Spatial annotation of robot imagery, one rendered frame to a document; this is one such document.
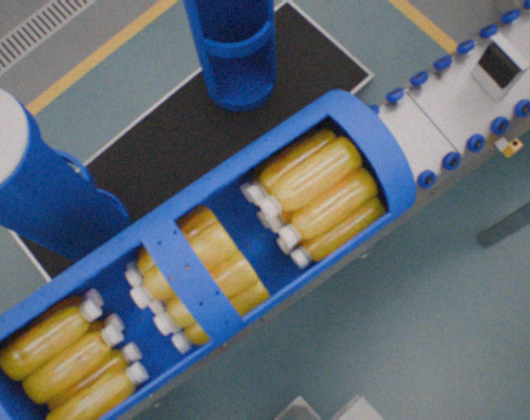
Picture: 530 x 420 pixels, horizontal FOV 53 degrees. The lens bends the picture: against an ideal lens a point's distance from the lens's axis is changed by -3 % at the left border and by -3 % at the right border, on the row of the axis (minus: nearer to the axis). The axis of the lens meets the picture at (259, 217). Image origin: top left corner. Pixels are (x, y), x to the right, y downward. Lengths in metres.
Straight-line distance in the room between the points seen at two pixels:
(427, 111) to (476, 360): 1.16
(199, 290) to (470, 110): 0.81
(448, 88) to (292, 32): 1.09
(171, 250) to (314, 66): 1.49
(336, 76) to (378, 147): 1.31
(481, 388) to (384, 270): 0.57
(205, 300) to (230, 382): 1.23
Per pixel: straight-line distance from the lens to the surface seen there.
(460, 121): 1.39
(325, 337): 2.13
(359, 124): 0.99
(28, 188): 1.38
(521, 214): 1.95
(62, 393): 1.18
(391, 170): 0.99
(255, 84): 2.24
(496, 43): 1.33
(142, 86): 2.50
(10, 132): 1.34
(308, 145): 1.07
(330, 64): 2.30
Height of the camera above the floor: 2.13
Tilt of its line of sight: 75 degrees down
